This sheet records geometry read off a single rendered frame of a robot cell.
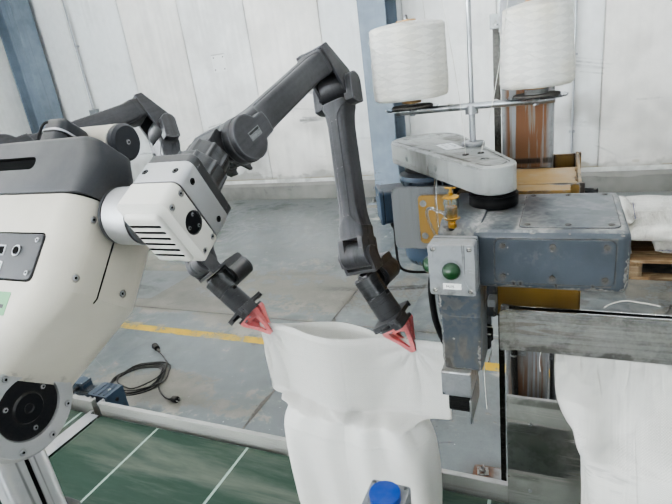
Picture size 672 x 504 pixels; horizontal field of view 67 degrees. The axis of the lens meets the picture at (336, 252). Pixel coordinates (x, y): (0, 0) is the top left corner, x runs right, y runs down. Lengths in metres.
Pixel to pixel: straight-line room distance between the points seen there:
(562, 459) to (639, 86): 4.86
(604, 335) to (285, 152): 6.12
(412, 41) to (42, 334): 0.84
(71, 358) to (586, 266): 0.82
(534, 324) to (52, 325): 0.86
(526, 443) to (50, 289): 1.23
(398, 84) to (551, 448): 1.03
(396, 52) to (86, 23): 7.81
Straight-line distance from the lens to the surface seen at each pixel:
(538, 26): 1.09
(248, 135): 0.86
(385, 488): 1.08
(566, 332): 1.11
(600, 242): 0.87
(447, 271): 0.83
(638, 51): 6.02
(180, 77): 7.71
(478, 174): 0.97
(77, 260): 0.82
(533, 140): 1.33
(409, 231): 1.32
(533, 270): 0.88
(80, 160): 0.87
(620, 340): 1.12
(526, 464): 1.62
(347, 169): 1.11
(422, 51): 1.12
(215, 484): 1.89
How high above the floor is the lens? 1.62
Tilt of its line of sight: 20 degrees down
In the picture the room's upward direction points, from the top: 8 degrees counter-clockwise
